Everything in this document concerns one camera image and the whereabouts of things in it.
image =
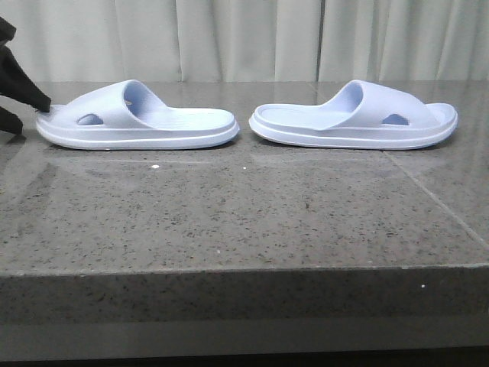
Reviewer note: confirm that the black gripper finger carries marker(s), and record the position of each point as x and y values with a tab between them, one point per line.
16	84
10	122

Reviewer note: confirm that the pale green curtain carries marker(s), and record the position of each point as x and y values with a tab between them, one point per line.
106	41

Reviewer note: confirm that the light blue slipper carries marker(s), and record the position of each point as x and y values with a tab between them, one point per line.
361	115
129	116

